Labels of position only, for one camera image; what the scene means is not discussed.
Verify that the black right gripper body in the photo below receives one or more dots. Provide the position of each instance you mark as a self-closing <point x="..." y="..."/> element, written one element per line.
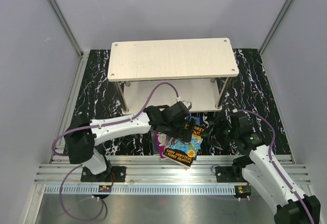
<point x="229" y="133"/>

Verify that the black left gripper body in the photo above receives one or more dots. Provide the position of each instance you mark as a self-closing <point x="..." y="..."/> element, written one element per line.
<point x="175" y="128"/>

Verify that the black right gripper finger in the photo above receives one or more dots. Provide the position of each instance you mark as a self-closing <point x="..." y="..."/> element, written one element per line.
<point x="217" y="143"/>
<point x="213" y="131"/>

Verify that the purple puzzle book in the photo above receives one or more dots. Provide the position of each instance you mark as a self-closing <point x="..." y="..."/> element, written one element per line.
<point x="161" y="140"/>

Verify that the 169-Storey Treehouse book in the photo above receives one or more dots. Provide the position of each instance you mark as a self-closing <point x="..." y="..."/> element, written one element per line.
<point x="184" y="153"/>

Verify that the dark blue book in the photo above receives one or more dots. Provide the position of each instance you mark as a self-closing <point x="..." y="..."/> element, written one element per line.
<point x="155" y="143"/>

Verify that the Jane Eyre book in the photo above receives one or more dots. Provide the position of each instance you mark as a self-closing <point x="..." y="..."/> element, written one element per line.
<point x="163" y="140"/>

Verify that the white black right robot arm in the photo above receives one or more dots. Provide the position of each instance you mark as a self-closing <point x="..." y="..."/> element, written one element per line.
<point x="259" y="167"/>

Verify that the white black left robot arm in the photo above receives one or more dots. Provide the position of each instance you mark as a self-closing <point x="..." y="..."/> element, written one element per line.
<point x="81" y="140"/>

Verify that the two-tier light wooden shelf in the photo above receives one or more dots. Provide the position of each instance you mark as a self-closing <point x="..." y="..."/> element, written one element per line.
<point x="197" y="70"/>

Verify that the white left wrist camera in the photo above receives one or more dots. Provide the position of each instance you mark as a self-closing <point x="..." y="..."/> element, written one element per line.
<point x="188" y="104"/>

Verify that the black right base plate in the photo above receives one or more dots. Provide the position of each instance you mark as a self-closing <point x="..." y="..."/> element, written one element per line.
<point x="225" y="174"/>

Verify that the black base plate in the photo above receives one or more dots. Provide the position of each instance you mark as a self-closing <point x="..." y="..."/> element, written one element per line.
<point x="225" y="174"/>
<point x="117" y="174"/>

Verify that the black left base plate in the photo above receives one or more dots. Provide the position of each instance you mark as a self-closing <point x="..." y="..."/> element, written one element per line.
<point x="117" y="174"/>

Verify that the aluminium mounting rail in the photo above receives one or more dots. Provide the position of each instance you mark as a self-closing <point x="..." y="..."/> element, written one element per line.
<point x="144" y="170"/>

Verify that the slotted white cable duct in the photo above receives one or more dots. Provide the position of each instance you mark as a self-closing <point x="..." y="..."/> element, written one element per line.
<point x="142" y="189"/>

